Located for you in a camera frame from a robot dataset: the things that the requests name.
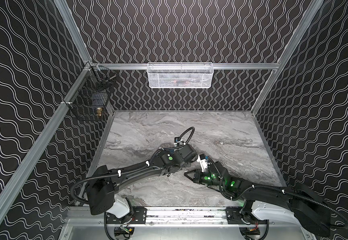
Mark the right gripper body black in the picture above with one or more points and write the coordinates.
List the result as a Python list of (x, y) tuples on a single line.
[(198, 176)]

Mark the white mesh wall basket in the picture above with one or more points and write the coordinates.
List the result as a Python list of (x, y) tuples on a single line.
[(157, 71)]

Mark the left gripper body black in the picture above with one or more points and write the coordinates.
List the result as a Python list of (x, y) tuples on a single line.
[(184, 153)]

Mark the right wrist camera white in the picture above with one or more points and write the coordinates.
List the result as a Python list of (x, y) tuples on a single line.
[(204, 162)]

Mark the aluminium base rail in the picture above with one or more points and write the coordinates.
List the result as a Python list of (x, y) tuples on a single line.
[(161, 217)]

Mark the black wire wall basket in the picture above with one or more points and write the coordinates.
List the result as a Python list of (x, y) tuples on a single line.
[(94, 91)]

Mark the brass padlock in basket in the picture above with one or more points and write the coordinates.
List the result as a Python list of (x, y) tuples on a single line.
[(99, 112)]

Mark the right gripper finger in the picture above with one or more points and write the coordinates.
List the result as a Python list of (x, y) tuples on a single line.
[(191, 173), (191, 178)]

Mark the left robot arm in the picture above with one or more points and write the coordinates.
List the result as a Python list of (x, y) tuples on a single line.
[(100, 191)]

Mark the items in white basket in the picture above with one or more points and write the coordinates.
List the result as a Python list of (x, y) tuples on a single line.
[(180, 83)]

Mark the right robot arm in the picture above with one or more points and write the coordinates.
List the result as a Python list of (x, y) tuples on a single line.
[(307, 208)]

